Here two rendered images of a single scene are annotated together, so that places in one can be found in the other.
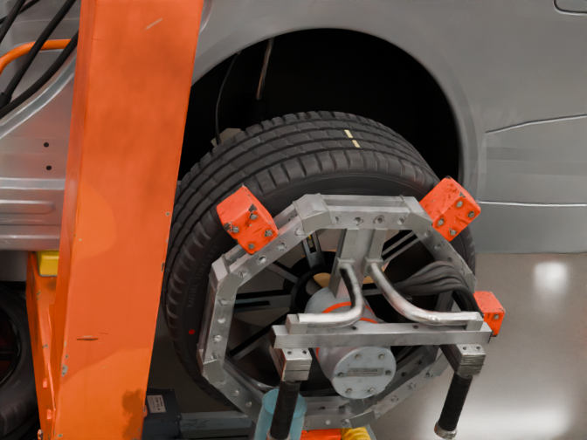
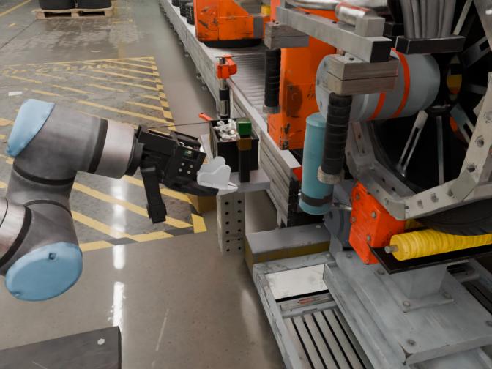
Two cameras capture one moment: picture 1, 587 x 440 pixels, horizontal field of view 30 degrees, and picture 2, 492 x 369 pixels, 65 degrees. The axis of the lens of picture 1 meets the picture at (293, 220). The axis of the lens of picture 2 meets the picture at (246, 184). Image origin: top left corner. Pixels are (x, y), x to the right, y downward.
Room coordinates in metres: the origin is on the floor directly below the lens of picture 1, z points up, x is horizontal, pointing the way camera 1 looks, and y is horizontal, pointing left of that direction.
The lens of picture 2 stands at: (1.61, -0.96, 1.08)
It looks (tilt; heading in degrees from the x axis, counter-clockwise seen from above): 31 degrees down; 98
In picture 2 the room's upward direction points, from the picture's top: straight up
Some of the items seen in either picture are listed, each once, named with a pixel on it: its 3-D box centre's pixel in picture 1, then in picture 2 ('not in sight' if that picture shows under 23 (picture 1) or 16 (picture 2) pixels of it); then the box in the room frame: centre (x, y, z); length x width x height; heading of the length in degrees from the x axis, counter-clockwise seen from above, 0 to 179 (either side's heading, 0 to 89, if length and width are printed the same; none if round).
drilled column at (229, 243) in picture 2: not in sight; (230, 205); (1.38, 0.32, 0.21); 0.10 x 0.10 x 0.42; 22
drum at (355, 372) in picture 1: (348, 340); (374, 85); (1.77, -0.15, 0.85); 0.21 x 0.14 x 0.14; 22
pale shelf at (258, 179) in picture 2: not in sight; (230, 158); (1.39, 0.29, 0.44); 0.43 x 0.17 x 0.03; 112
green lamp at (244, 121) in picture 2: not in sight; (244, 126); (1.46, 0.10, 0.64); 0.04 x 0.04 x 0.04; 22
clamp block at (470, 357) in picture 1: (462, 349); (362, 72); (1.70, -0.36, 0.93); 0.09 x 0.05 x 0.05; 22
